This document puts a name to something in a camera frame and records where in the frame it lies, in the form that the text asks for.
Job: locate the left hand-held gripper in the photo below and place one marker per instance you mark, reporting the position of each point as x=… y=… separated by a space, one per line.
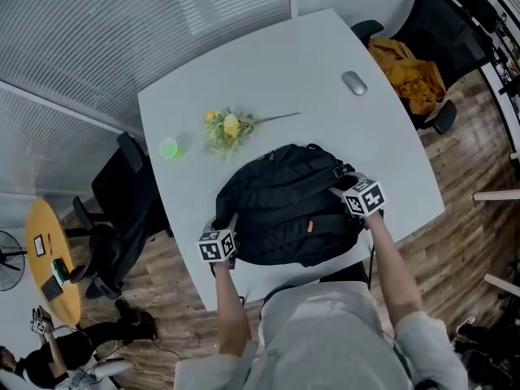
x=215 y=248

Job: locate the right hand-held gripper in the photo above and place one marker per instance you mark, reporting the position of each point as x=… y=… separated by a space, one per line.
x=365 y=199

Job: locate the black backpack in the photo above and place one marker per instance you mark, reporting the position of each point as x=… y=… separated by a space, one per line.
x=284 y=209

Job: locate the person's right forearm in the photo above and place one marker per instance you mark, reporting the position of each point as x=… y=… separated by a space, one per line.
x=394 y=270

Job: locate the person's left forearm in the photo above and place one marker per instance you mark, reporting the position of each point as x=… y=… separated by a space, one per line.
x=231 y=307

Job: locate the green cup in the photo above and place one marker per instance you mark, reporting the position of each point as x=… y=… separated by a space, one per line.
x=170 y=148

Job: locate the yellow flower bouquet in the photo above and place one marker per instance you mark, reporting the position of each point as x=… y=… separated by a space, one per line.
x=227 y=130

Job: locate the grey computer mouse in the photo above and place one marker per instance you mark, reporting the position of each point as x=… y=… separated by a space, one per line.
x=354 y=83

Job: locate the orange cloth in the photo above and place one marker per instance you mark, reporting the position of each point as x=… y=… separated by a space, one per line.
x=410 y=75

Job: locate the white table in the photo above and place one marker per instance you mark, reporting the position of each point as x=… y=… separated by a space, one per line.
x=284 y=67

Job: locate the person's grey shirt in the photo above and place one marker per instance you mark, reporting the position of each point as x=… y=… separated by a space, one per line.
x=325 y=335

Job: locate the green and white box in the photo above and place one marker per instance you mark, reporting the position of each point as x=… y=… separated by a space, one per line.
x=60 y=271

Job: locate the small red pen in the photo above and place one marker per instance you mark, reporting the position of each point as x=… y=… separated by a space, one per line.
x=50 y=244

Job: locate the grey oval seat white rim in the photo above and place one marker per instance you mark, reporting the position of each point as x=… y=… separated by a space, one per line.
x=111 y=367

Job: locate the round wooden side table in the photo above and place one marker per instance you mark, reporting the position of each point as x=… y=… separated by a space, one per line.
x=40 y=222

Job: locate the black mesh chair with headrest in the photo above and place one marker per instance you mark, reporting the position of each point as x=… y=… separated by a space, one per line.
x=447 y=31

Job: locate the small black framed card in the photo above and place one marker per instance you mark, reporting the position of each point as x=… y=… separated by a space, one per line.
x=39 y=246

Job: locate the black metal railing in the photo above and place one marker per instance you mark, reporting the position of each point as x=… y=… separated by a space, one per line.
x=508 y=55

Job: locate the black floor fan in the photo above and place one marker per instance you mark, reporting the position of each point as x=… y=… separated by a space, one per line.
x=8 y=258

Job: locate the black office chair grey bracket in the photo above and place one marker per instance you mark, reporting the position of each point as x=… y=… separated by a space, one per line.
x=105 y=246

